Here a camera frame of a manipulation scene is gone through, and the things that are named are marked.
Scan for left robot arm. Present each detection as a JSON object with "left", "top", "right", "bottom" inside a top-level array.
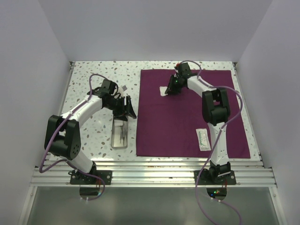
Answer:
[{"left": 44, "top": 79, "right": 136, "bottom": 184}]

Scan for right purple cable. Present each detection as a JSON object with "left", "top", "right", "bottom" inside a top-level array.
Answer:
[{"left": 181, "top": 60, "right": 243, "bottom": 225}]

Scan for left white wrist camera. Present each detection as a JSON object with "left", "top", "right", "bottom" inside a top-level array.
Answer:
[{"left": 118, "top": 85, "right": 128, "bottom": 94}]

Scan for white gauze pad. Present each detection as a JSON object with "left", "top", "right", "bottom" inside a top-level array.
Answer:
[
  {"left": 159, "top": 86, "right": 168, "bottom": 97},
  {"left": 113, "top": 120, "right": 128, "bottom": 128}
]

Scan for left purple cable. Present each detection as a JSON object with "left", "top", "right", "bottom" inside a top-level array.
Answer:
[{"left": 38, "top": 74, "right": 113, "bottom": 201}]

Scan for purple cable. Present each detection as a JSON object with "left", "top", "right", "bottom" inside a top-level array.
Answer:
[
  {"left": 181, "top": 60, "right": 243, "bottom": 225},
  {"left": 38, "top": 74, "right": 113, "bottom": 201}
]

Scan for thin steel tweezers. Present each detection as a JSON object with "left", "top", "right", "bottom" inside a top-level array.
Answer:
[{"left": 120, "top": 127, "right": 124, "bottom": 145}]

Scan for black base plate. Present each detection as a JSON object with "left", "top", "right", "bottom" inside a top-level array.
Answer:
[
  {"left": 68, "top": 170, "right": 113, "bottom": 185},
  {"left": 194, "top": 169, "right": 237, "bottom": 186}
]

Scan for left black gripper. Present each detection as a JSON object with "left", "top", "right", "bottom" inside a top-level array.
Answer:
[{"left": 105, "top": 95, "right": 136, "bottom": 121}]

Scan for purple surgical cloth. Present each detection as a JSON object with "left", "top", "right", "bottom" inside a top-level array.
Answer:
[{"left": 136, "top": 69, "right": 250, "bottom": 158}]

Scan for metal instrument tray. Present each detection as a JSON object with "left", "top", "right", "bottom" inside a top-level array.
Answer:
[{"left": 111, "top": 119, "right": 128, "bottom": 149}]

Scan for broad steel forceps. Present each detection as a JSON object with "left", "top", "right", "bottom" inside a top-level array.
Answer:
[{"left": 122, "top": 126, "right": 128, "bottom": 145}]

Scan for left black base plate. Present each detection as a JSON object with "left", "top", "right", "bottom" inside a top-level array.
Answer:
[{"left": 68, "top": 170, "right": 113, "bottom": 185}]

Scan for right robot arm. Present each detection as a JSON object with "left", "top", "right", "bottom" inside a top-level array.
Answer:
[{"left": 165, "top": 61, "right": 231, "bottom": 185}]

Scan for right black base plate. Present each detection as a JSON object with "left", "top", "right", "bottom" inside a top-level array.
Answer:
[{"left": 194, "top": 169, "right": 237, "bottom": 186}]

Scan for suture packet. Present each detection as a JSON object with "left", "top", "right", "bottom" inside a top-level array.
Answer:
[{"left": 196, "top": 128, "right": 211, "bottom": 151}]

